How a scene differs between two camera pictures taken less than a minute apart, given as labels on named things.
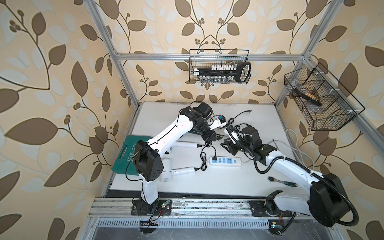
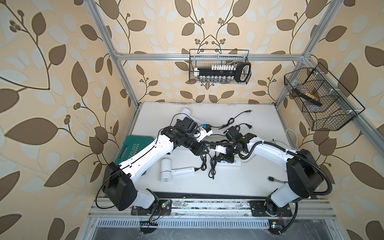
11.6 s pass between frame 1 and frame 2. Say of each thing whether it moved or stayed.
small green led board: stayed
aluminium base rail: stayed
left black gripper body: moved
